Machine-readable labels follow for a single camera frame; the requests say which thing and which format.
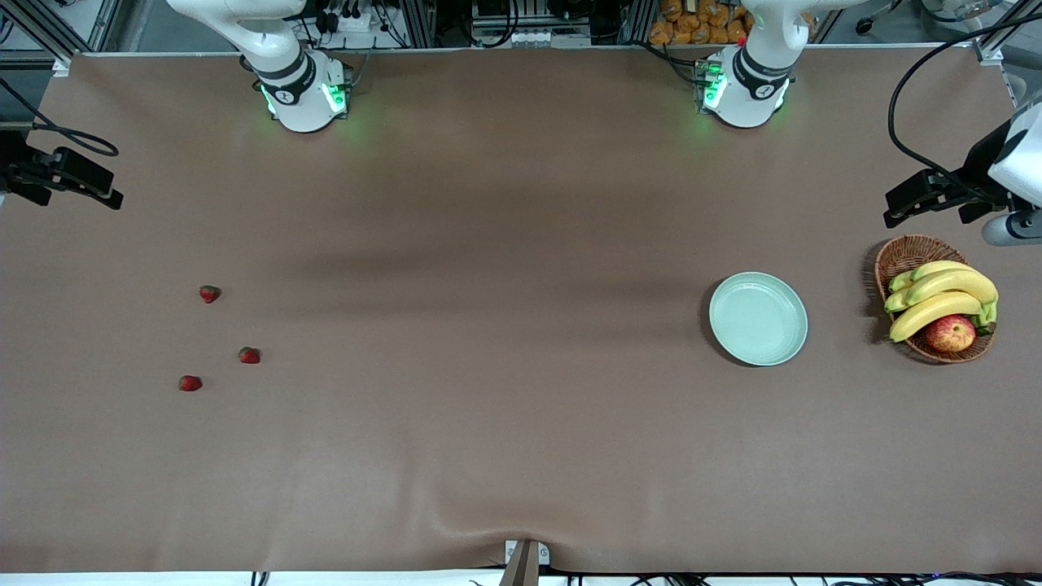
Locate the aluminium frame profile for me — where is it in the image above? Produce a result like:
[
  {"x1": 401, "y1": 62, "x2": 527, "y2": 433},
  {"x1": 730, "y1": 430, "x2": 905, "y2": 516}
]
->
[
  {"x1": 0, "y1": 0, "x2": 123, "y2": 76},
  {"x1": 973, "y1": 0, "x2": 1042, "y2": 66}
]

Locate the brown wicker basket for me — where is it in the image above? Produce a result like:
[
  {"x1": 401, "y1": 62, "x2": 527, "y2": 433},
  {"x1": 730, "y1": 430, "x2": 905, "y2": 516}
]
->
[{"x1": 874, "y1": 235, "x2": 996, "y2": 364}]

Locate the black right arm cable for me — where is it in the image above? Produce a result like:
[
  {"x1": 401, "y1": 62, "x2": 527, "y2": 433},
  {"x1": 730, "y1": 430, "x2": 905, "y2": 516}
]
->
[{"x1": 0, "y1": 77, "x2": 120, "y2": 157}]

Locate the yellow banana bunch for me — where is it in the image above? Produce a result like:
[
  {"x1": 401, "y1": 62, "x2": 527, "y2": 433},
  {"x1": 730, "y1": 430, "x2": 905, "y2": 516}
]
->
[{"x1": 884, "y1": 260, "x2": 1000, "y2": 343}]

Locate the white power strip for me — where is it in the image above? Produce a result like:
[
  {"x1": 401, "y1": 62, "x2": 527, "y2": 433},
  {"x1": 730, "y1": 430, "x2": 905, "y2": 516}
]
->
[{"x1": 326, "y1": 7, "x2": 374, "y2": 35}]

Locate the pale green round plate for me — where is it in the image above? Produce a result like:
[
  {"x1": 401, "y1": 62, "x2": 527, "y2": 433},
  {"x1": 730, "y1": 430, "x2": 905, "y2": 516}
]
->
[{"x1": 708, "y1": 272, "x2": 808, "y2": 367}]

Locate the white terminal strip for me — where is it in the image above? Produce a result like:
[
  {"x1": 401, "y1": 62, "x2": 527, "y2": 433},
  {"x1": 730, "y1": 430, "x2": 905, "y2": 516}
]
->
[{"x1": 503, "y1": 29, "x2": 593, "y2": 47}]

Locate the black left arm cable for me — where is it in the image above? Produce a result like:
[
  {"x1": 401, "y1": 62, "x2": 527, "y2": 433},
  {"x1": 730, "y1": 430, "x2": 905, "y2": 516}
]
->
[{"x1": 887, "y1": 12, "x2": 1042, "y2": 196}]

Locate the red apple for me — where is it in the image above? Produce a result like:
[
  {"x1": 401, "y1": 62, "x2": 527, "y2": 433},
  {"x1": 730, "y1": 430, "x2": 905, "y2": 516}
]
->
[{"x1": 925, "y1": 314, "x2": 977, "y2": 353}]

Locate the orange snack bag pile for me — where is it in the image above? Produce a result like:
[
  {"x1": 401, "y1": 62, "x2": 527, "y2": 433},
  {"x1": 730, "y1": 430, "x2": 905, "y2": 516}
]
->
[{"x1": 649, "y1": 0, "x2": 754, "y2": 46}]

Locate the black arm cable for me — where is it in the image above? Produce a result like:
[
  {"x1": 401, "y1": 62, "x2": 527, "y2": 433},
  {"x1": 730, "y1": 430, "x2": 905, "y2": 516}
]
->
[
  {"x1": 0, "y1": 77, "x2": 120, "y2": 157},
  {"x1": 887, "y1": 12, "x2": 1042, "y2": 196}
]

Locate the brown table mat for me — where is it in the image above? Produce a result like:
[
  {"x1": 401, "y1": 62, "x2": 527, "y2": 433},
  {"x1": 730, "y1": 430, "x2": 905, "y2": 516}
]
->
[{"x1": 0, "y1": 45, "x2": 1042, "y2": 575}]

